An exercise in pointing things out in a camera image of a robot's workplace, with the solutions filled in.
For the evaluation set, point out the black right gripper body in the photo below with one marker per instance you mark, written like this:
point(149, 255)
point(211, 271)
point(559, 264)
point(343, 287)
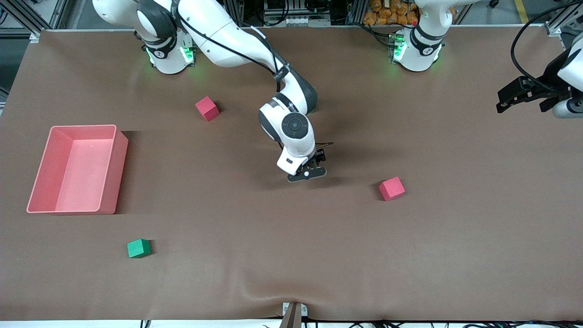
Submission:
point(320, 158)

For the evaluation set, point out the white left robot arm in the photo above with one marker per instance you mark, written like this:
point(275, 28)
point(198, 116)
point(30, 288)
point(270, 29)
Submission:
point(416, 50)

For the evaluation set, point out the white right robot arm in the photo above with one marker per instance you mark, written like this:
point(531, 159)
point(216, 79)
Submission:
point(227, 36)

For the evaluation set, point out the red foam cube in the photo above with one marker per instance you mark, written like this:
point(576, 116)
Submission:
point(391, 189)
point(207, 109)

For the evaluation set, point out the brown table mat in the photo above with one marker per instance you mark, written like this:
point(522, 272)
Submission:
point(319, 250)

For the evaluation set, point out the white power strip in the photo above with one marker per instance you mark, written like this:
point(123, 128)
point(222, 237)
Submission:
point(296, 21)

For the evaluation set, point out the bag of orange snacks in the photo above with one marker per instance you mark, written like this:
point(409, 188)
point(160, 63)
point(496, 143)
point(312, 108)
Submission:
point(387, 13)

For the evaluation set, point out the metal clamp with brown wedge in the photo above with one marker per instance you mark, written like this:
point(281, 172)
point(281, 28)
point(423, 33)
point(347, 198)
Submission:
point(291, 316)

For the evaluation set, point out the green foam cube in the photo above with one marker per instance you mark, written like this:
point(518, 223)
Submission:
point(138, 248)

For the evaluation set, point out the pink plastic bin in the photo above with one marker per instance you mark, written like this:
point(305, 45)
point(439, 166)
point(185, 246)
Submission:
point(77, 173)

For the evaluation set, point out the aluminium frame profile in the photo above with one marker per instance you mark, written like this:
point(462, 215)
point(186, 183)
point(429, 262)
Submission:
point(21, 16)
point(554, 30)

